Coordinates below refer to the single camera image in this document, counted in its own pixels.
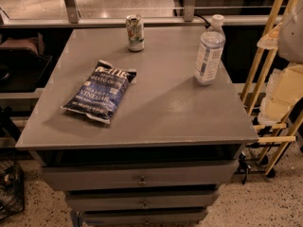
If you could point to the clear blue-label plastic bottle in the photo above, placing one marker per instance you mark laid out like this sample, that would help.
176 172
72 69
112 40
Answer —
210 51

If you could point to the grey drawer cabinet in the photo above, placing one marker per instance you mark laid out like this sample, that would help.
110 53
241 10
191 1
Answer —
165 116

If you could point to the blue potato chips bag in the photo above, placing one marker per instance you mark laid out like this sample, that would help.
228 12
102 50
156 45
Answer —
100 95

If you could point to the white green soda can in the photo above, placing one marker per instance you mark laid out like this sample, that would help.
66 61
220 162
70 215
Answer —
135 31

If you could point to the top grey drawer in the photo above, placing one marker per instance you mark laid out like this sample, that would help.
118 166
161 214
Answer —
143 175

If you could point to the grey drawer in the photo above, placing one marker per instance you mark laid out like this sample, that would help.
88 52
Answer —
143 175
144 217
142 200

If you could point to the middle grey drawer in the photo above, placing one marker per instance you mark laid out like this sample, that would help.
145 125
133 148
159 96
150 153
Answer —
142 200

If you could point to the bottom grey drawer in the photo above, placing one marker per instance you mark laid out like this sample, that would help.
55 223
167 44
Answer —
144 217

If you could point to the white cloth on rack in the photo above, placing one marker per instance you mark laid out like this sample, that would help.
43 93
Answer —
284 87

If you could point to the dark chair at left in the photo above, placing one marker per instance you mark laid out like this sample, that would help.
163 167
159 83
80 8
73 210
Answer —
24 65

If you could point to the wooden rack frame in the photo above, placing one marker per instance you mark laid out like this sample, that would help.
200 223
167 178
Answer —
272 140

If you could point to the black wire basket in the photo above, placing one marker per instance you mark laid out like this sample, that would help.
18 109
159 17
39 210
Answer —
12 196

